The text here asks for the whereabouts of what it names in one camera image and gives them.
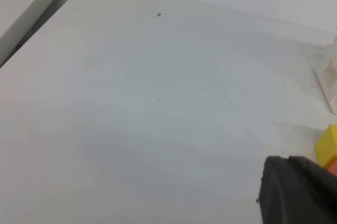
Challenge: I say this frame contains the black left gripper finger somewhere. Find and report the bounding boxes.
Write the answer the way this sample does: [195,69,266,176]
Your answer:
[257,156,336,223]

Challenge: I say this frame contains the white test tube rack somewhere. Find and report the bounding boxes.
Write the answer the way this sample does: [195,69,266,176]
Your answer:
[312,36,336,115]

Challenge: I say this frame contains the orange cube block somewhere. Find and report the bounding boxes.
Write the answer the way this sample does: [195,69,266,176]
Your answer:
[324,156,337,177]

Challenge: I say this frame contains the yellow cube block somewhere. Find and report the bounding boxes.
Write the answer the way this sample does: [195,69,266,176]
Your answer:
[315,124,336,169]

